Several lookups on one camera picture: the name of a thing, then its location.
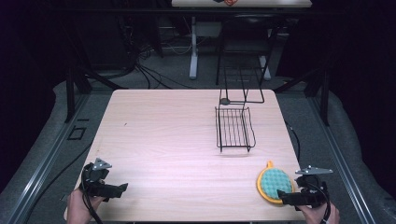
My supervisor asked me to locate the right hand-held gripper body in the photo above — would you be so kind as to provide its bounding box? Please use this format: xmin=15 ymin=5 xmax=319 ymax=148
xmin=293 ymin=165 xmax=334 ymax=209

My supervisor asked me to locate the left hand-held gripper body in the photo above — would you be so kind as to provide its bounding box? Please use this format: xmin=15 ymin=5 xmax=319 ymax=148
xmin=78 ymin=157 xmax=112 ymax=199

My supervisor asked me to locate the green sponge with yellow rim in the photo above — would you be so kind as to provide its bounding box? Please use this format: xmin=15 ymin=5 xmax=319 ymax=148
xmin=256 ymin=160 xmax=295 ymax=205

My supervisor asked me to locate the person's right hand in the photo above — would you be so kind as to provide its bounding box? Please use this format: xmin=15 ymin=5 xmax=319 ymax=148
xmin=296 ymin=202 xmax=341 ymax=224

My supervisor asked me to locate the person's left hand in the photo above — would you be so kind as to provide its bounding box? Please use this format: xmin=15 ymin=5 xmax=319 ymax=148
xmin=66 ymin=188 xmax=106 ymax=224

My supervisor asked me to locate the black metal stand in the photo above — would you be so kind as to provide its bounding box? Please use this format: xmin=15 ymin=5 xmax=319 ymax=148
xmin=63 ymin=64 xmax=129 ymax=124
xmin=273 ymin=63 xmax=332 ymax=127

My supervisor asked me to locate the white table with white legs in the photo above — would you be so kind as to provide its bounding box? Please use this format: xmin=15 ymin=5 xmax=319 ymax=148
xmin=171 ymin=0 xmax=313 ymax=81

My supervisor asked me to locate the black chair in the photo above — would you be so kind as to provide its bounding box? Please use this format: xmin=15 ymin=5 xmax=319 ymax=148
xmin=215 ymin=12 xmax=279 ymax=87

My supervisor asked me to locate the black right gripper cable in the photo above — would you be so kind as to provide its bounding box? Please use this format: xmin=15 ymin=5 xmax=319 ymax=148
xmin=306 ymin=181 xmax=332 ymax=223

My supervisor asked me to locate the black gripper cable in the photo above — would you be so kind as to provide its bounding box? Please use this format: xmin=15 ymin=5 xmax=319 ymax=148
xmin=306 ymin=181 xmax=332 ymax=223
xmin=80 ymin=166 xmax=105 ymax=224

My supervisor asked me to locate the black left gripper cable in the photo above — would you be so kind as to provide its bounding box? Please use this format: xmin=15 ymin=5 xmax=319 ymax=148
xmin=80 ymin=166 xmax=105 ymax=224

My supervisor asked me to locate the black floor cable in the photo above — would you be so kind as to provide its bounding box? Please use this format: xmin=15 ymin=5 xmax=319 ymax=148
xmin=23 ymin=141 xmax=94 ymax=224
xmin=284 ymin=120 xmax=302 ymax=162

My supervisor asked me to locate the aluminium floor rail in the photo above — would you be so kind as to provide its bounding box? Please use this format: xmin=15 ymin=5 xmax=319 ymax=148
xmin=306 ymin=92 xmax=377 ymax=224
xmin=5 ymin=92 xmax=92 ymax=224

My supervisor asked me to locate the black wire rack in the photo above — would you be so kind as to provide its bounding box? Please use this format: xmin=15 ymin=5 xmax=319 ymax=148
xmin=214 ymin=65 xmax=266 ymax=154

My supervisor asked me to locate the bundle of black cables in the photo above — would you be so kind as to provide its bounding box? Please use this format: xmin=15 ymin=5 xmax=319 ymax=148
xmin=102 ymin=46 xmax=195 ymax=91

